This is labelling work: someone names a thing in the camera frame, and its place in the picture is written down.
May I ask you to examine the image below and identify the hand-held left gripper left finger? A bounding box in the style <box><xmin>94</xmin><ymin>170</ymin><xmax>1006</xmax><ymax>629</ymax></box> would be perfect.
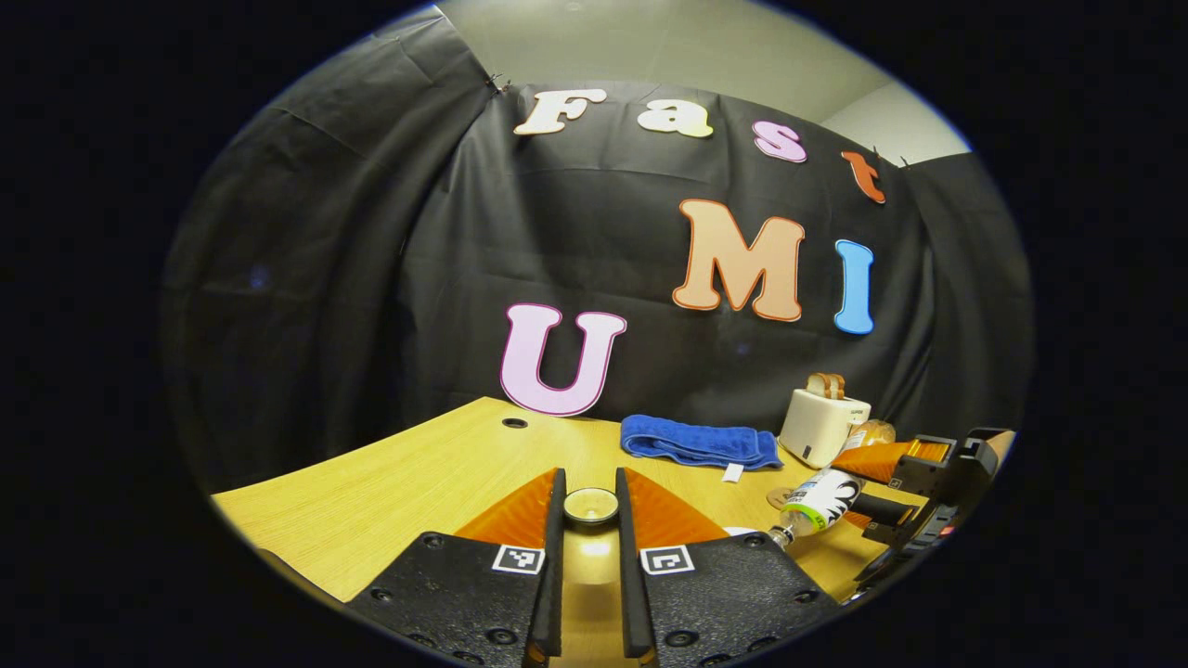
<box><xmin>345</xmin><ymin>467</ymin><xmax>569</xmax><ymax>668</ymax></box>

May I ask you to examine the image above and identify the black backdrop cloth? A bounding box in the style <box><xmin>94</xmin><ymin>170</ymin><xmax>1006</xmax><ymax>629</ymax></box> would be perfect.
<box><xmin>158</xmin><ymin>5</ymin><xmax>1036</xmax><ymax>493</ymax></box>

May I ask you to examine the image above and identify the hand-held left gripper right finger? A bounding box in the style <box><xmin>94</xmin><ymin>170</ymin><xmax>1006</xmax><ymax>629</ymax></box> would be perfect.
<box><xmin>614</xmin><ymin>467</ymin><xmax>841</xmax><ymax>668</ymax></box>

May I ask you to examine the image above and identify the blue towel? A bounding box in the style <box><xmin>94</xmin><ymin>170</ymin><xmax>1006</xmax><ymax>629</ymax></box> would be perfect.
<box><xmin>620</xmin><ymin>414</ymin><xmax>783</xmax><ymax>483</ymax></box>

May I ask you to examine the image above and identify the clear water bottle white label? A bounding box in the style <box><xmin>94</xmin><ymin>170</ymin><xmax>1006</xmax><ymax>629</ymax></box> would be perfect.
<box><xmin>767</xmin><ymin>419</ymin><xmax>897</xmax><ymax>550</ymax></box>

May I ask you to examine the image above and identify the white toaster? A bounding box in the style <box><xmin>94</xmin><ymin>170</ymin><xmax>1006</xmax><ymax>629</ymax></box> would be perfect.
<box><xmin>778</xmin><ymin>388</ymin><xmax>872</xmax><ymax>469</ymax></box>

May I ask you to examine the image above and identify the teacup lid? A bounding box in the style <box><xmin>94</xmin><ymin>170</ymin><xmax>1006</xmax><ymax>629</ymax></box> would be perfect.
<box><xmin>562</xmin><ymin>486</ymin><xmax>621</xmax><ymax>532</ymax></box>

